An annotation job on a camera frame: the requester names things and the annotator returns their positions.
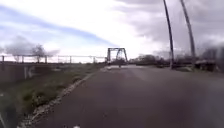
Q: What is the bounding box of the pale gravel strip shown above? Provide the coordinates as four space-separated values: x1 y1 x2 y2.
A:
16 66 108 128

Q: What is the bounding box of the grey asphalt road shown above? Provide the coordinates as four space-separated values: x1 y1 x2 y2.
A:
33 64 224 128

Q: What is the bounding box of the metal railing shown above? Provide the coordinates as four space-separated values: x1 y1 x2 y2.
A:
0 54 108 65

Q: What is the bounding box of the row of trees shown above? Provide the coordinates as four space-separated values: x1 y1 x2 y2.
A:
129 54 171 67

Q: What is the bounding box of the building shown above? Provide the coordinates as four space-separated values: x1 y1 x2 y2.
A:
194 46 224 72

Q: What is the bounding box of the steel truss bridge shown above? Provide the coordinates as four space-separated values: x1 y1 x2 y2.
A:
105 47 129 66

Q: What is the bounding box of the grey concrete wall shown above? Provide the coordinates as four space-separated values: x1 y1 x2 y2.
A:
0 62 51 83

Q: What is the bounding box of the tall dark pole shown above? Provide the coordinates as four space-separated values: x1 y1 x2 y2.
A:
179 0 197 69
162 0 175 70

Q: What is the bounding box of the bare tree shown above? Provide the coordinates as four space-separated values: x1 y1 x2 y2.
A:
31 43 48 64

